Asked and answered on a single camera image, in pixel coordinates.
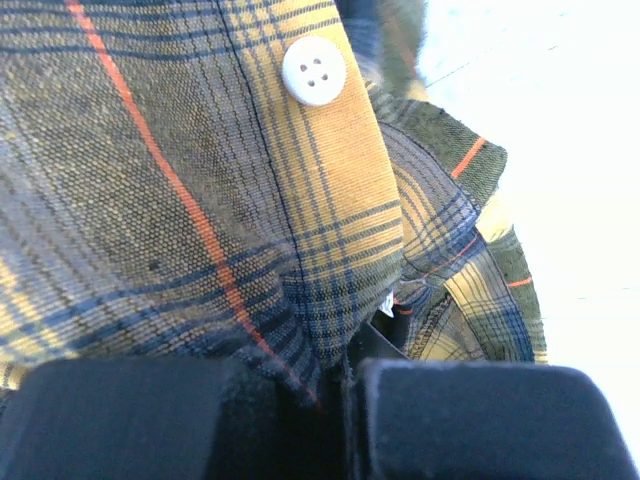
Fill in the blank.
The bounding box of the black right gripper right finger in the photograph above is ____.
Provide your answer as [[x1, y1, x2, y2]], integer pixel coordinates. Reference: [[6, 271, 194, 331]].
[[345, 359, 638, 479]]

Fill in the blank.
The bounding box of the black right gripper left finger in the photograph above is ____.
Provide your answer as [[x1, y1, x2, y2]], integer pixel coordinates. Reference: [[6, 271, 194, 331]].
[[1, 359, 344, 479]]

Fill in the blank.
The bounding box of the yellow black plaid shirt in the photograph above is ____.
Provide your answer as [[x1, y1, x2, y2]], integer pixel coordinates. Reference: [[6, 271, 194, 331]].
[[1, 1, 547, 405]]

